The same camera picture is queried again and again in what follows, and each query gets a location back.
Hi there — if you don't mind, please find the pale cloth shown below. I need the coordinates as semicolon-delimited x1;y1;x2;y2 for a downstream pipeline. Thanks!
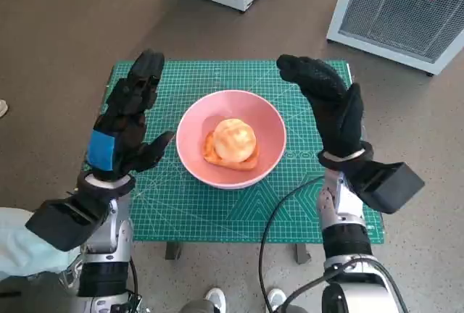
0;206;83;294

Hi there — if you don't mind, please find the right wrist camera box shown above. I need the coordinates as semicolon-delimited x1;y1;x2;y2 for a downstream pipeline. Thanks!
357;162;426;215

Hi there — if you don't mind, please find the white mesh cabinet red light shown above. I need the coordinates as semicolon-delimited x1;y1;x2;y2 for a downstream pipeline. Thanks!
326;0;464;77

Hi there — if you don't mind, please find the long black robot cable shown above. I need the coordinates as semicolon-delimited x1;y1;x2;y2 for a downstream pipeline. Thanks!
258;176;324;313

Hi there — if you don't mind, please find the green cutting mat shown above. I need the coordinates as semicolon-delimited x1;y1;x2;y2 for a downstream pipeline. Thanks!
107;60;385;244

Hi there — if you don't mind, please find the black waist device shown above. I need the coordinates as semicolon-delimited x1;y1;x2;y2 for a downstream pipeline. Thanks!
125;291;146;313

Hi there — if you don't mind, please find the round bread bun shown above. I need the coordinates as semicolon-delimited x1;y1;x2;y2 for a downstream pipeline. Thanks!
212;117;257;164

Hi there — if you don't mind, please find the left robot hand blue tape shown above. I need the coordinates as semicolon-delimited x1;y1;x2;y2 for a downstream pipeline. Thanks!
85;50;175;183

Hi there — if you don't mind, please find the grey table leg bracket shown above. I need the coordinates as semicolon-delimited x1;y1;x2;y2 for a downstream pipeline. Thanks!
294;243;312;265
165;242;183;261

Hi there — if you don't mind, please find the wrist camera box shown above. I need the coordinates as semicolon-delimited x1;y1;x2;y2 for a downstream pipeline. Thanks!
25;193;110;253
357;162;426;215

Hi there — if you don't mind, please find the right robot hand black glove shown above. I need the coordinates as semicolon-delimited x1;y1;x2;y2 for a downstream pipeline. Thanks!
276;54;365;161

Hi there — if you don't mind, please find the white shoe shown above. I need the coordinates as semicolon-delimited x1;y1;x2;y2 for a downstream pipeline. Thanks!
266;288;287;313
205;287;227;313

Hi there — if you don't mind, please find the long braided bread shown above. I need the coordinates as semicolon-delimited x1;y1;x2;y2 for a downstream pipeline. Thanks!
202;130;260;172

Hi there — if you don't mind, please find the pink bowl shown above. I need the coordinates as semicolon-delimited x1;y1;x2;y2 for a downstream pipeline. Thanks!
175;90;287;190

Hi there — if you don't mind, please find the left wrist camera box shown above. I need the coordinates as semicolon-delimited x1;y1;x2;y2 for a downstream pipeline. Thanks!
25;193;110;253

